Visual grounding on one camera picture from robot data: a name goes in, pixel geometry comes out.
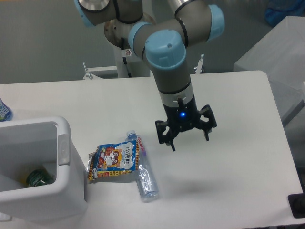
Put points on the blue labelled bottle at edge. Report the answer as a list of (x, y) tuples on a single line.
[(6, 113)]

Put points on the grey covered box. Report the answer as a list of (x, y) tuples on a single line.
[(281, 55)]

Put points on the silver clamp bolt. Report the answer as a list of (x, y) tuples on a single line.
[(199, 68)]

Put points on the blue bag in corner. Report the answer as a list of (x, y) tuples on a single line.
[(277, 10)]

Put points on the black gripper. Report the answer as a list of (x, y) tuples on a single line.
[(183, 115)]

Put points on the white trash can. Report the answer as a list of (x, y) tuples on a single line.
[(27, 145)]

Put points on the blue snack bag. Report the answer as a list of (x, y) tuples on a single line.
[(113, 160)]

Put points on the black device at table edge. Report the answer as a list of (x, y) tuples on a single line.
[(297, 205)]

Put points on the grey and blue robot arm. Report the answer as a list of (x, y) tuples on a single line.
[(162, 47)]

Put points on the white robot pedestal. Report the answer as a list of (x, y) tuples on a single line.
[(124, 59)]

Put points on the clear plastic water bottle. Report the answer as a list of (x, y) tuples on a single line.
[(145, 178)]

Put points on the white pedestal base bracket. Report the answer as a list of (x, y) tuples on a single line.
[(129, 70)]

